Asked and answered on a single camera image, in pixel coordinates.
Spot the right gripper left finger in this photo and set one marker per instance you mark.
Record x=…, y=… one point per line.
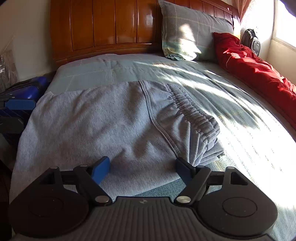
x=89, y=178

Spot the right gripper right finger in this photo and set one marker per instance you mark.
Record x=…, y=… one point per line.
x=195, y=179

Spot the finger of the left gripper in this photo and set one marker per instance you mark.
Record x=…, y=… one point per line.
x=20, y=104

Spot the grey sweatpants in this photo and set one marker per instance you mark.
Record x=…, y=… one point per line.
x=141, y=126

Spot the clear plastic bag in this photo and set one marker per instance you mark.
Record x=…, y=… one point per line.
x=9, y=73

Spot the green plaid bed blanket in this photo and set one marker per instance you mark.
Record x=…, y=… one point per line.
x=257, y=140

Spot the brown wooden headboard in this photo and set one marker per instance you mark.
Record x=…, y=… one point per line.
x=83, y=29

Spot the red duvet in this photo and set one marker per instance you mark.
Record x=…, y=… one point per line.
x=257, y=74

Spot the grey plaid pillow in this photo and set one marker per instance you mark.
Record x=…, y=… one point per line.
x=187, y=34

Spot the black backpack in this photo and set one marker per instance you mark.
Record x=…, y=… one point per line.
x=250, y=40

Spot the orange left curtain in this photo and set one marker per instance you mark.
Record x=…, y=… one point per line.
x=242, y=6

